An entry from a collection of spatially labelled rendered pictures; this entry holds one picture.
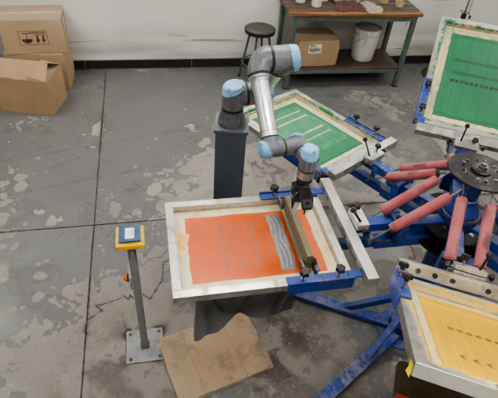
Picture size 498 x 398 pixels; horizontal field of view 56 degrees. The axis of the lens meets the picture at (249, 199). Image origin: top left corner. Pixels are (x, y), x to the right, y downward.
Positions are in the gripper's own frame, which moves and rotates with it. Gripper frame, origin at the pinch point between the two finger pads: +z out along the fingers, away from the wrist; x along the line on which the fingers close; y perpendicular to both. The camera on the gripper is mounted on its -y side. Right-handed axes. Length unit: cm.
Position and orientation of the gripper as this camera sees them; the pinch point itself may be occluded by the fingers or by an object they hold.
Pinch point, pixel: (299, 214)
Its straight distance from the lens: 213.2
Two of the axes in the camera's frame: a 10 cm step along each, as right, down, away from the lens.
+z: -0.8, 7.5, 6.5
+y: -2.1, -6.5, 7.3
